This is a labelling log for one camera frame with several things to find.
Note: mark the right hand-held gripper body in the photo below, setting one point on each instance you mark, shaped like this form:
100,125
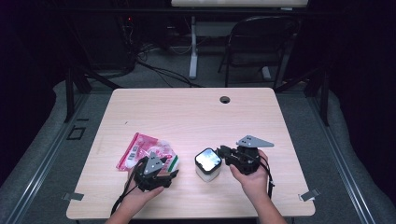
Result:
247,160

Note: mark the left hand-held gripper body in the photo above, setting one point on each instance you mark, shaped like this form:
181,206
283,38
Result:
149,177

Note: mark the clear jar with black lid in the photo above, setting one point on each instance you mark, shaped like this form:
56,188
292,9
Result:
208,160

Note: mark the pink plastic seasoning bag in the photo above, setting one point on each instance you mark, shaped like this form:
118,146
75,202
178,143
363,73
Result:
138,149

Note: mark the person's left hand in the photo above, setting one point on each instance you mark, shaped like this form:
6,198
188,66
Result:
137,200

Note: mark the person's right hand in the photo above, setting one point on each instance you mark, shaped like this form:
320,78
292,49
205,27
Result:
257,185

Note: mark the black metal stand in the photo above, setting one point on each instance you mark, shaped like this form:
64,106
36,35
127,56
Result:
325,99
70,93

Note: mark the white desk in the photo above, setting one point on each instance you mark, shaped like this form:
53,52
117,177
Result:
193,46

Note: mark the black folding chair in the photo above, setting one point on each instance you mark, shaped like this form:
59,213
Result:
258,40

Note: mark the dark computer tower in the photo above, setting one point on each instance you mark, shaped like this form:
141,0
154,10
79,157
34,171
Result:
109,43

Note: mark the aluminium floor rail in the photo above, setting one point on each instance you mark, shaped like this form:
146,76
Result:
339,155
40,168

